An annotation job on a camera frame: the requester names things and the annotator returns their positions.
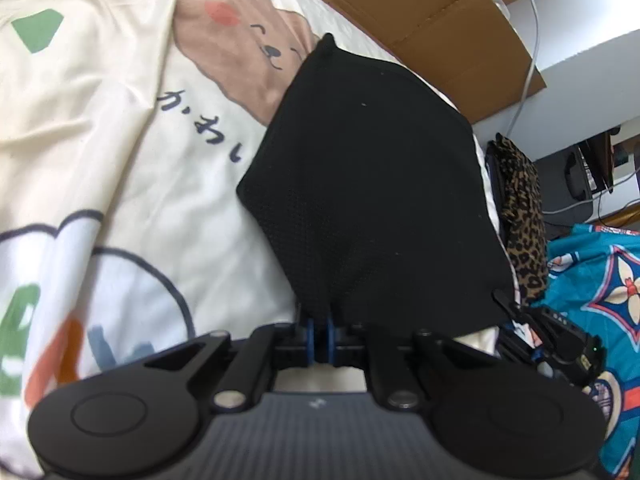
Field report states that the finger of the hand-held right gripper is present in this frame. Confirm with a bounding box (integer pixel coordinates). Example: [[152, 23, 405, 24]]
[[492, 287, 531, 326]]

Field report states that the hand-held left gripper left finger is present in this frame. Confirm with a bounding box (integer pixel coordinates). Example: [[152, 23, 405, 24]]
[[145, 319, 318, 411]]

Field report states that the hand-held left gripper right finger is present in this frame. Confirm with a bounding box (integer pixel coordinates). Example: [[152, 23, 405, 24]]
[[325, 320, 496, 411]]

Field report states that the black mesh garment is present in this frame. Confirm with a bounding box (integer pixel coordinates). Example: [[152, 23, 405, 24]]
[[236, 32, 516, 341]]

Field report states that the teal floral printed cloth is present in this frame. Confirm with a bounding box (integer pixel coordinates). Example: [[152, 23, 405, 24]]
[[530, 222, 640, 480]]

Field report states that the leopard print cloth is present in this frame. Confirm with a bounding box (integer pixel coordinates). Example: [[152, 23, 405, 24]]
[[485, 132, 549, 306]]

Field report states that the black chair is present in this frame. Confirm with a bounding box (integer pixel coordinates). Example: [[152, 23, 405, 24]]
[[564, 150, 598, 203]]

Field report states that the white desk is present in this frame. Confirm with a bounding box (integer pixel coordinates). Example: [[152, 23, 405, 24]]
[[472, 0, 640, 161]]

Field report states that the brown cardboard box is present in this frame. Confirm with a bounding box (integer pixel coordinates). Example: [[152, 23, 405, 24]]
[[265, 0, 548, 123]]

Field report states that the cream cartoon printed blanket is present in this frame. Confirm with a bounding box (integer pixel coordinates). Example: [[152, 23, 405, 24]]
[[0, 0, 502, 476]]

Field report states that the white cable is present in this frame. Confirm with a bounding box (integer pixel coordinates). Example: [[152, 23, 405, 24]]
[[507, 0, 542, 131]]

